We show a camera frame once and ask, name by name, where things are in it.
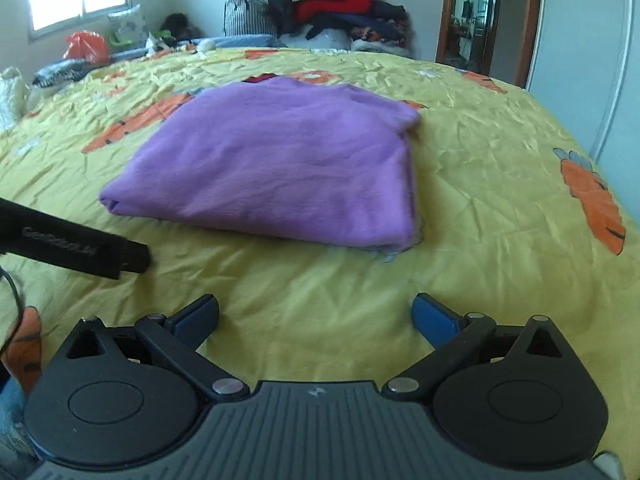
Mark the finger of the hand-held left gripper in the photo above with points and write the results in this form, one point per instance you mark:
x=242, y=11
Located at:
x=135, y=257

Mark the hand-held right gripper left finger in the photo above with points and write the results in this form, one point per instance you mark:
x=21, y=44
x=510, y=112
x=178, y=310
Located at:
x=195, y=320

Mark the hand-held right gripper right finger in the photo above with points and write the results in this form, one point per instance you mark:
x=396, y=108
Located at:
x=435, y=317

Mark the purple sweater with red collar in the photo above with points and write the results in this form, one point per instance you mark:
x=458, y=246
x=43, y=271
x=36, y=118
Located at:
x=280, y=160

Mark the folded patterned clothes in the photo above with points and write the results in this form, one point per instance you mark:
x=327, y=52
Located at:
x=380, y=40

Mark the yellow carrot-print blanket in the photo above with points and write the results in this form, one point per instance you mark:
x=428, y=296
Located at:
x=500, y=185

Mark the white quilted bag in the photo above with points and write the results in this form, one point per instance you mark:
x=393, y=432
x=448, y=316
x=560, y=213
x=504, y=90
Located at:
x=12, y=97

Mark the black and white striped cloth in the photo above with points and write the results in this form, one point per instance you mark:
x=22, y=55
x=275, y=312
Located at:
x=60, y=72

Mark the orange plastic bag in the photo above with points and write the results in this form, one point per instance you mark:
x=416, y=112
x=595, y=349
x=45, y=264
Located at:
x=86, y=49

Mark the floral pillow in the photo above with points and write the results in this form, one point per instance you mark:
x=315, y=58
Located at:
x=129, y=25

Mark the dark backpack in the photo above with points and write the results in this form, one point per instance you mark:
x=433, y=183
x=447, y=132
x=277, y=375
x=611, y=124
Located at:
x=179, y=25

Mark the white plastic bag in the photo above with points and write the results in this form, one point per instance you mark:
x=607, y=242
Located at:
x=330, y=39

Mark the white wardrobe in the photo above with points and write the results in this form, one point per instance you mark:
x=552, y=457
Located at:
x=575, y=60

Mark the dark navy garments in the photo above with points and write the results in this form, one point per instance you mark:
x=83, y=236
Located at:
x=380, y=15

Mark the red garment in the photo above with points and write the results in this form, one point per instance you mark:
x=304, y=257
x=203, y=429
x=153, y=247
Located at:
x=335, y=5

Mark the brown wooden door frame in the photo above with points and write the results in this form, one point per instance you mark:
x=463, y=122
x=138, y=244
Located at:
x=530, y=20

